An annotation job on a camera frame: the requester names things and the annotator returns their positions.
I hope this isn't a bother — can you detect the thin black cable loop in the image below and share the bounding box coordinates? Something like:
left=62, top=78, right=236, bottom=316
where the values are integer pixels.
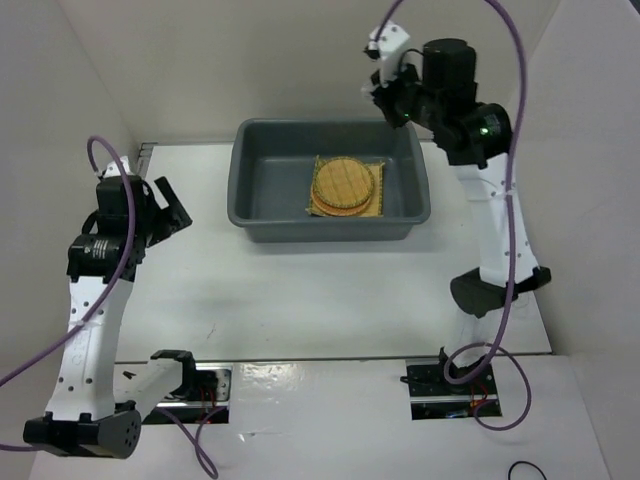
left=507, top=460, right=549, bottom=480

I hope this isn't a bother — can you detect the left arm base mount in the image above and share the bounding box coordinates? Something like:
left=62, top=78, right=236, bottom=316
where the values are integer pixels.
left=114, top=357, right=232, bottom=424

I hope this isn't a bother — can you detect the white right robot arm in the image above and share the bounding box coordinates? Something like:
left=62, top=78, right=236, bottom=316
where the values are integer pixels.
left=363, top=38, right=551, bottom=393

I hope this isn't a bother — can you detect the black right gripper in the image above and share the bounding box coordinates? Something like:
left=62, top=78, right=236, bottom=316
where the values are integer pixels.
left=365, top=54, right=436, bottom=129

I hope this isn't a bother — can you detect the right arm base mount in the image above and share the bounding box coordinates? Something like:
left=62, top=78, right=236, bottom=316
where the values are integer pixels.
left=400, top=359, right=502, bottom=421

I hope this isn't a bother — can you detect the grey plastic bin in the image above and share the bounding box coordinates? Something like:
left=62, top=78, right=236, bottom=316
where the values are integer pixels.
left=227, top=117, right=431, bottom=243

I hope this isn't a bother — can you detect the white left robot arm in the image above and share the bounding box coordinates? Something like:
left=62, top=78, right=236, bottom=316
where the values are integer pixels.
left=23, top=175, right=199, bottom=459

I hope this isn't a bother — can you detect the round orange woven tray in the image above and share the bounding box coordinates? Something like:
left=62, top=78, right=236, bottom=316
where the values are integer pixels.
left=311, top=186, right=374, bottom=217

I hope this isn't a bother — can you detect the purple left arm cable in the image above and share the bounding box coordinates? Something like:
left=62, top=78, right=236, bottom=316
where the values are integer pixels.
left=0, top=136, right=221, bottom=479

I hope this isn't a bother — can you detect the round yellow bamboo tray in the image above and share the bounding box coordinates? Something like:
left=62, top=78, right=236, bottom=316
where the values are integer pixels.
left=311, top=156, right=375, bottom=209

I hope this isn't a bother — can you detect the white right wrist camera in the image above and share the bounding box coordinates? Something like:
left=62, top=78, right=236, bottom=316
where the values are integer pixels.
left=364, top=21, right=410, bottom=87

